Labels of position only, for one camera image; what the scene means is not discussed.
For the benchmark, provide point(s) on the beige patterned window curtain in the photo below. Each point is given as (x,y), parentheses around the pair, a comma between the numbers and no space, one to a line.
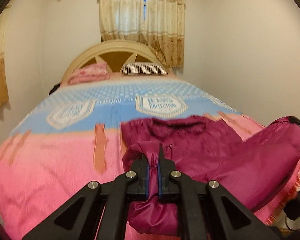
(158,24)

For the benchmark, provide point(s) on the pink and blue bedspread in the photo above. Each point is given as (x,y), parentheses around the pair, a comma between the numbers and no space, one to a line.
(73,137)

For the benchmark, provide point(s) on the striped pillow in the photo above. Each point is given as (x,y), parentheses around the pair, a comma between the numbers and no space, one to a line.
(143,68)

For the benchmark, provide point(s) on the magenta quilted puffer jacket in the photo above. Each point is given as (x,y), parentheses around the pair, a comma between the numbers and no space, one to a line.
(197,145)

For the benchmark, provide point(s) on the magenta drawstring storage bag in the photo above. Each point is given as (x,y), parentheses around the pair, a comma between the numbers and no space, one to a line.
(258,170)

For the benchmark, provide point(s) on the cream arched wooden headboard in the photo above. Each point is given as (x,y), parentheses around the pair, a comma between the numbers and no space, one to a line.
(115,53)

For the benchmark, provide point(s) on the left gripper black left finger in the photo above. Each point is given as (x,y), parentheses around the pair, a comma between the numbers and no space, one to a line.
(97,211)

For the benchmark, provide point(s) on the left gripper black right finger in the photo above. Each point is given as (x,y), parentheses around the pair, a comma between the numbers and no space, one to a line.
(207,210)

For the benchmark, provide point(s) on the folded pink floral blanket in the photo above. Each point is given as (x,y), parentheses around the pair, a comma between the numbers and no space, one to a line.
(91,73)

